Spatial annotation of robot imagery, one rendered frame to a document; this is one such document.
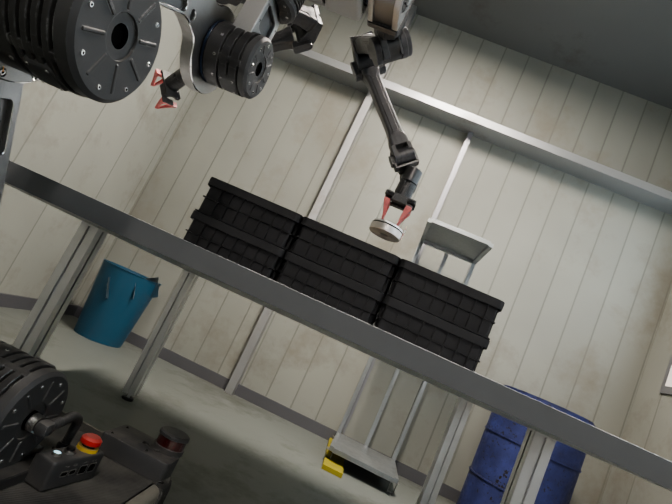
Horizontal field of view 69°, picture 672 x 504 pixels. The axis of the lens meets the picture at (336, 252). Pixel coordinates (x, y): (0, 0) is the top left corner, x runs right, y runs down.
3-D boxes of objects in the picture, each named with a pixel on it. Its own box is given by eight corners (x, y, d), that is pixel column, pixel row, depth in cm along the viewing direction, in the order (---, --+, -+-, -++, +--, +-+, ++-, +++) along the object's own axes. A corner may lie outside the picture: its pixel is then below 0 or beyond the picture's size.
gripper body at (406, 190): (383, 200, 159) (393, 181, 161) (412, 212, 158) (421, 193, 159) (384, 193, 153) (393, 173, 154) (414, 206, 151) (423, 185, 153)
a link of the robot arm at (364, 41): (343, 35, 168) (371, 26, 168) (353, 75, 174) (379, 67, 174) (372, 37, 128) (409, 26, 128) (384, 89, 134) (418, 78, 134)
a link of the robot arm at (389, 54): (374, 20, 128) (394, 14, 128) (373, 44, 138) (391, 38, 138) (386, 50, 126) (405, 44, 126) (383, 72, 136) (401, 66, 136)
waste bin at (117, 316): (143, 353, 352) (179, 285, 361) (114, 354, 308) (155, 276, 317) (88, 326, 357) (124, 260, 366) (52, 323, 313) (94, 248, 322)
